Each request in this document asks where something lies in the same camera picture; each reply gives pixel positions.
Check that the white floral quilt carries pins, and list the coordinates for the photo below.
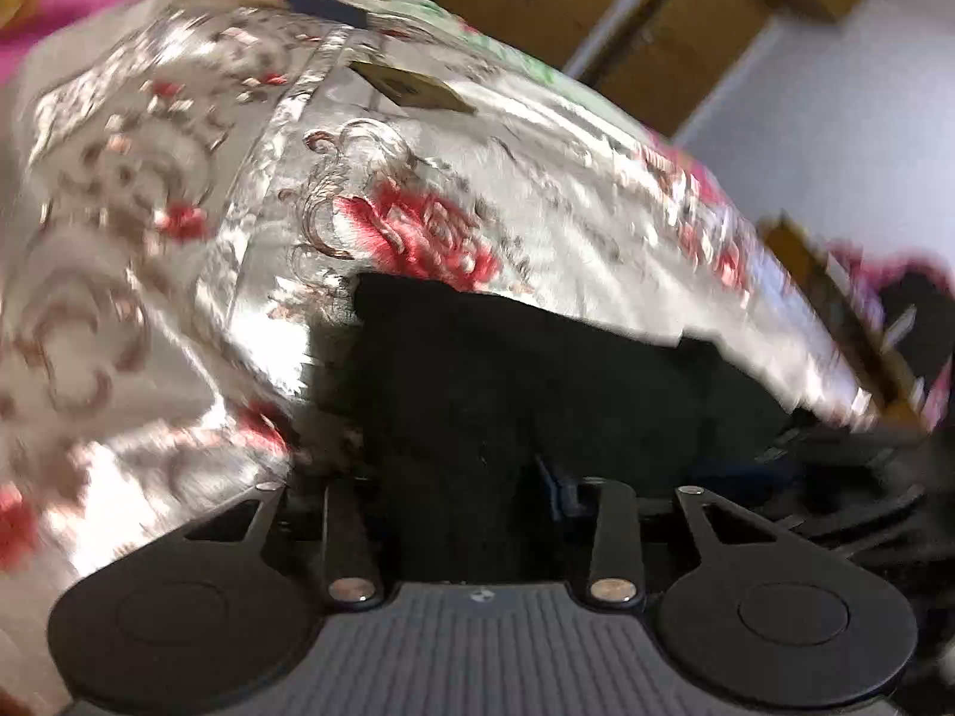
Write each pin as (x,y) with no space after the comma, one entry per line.
(186,239)

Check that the black pants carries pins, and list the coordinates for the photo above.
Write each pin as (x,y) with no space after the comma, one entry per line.
(485,388)

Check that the wooden side table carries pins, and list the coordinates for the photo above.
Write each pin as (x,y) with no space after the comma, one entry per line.
(828,298)

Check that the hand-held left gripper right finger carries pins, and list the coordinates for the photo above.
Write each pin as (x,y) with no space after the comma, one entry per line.
(613,537)

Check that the brown flat object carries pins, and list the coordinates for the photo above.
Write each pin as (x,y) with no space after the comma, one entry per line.
(414,88)

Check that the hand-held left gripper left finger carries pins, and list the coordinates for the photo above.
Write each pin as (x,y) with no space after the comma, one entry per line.
(351,537)

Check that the dark blue flat object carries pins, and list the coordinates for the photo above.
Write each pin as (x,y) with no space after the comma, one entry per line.
(328,7)

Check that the wooden door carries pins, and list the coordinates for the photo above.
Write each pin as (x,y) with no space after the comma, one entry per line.
(671,37)

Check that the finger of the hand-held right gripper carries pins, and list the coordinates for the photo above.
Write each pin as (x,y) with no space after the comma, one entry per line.
(735,471)

